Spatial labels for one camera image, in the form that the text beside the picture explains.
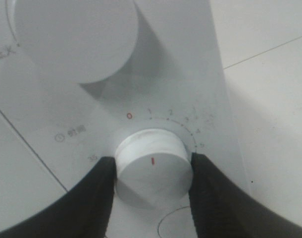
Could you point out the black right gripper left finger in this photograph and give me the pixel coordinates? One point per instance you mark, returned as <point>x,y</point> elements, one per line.
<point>83,212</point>

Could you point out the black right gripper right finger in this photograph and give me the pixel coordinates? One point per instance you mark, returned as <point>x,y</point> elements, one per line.
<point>220,209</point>

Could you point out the round white door button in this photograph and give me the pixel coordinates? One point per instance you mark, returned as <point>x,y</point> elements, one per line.
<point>177,224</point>

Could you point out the white microwave door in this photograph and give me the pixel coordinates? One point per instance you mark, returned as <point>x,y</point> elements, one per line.
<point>26,184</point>

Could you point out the white microwave knob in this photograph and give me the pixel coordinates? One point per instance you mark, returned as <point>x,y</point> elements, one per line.
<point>77,40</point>
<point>153,169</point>

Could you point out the white microwave oven body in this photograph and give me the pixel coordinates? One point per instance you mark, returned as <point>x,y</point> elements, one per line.
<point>173,81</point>

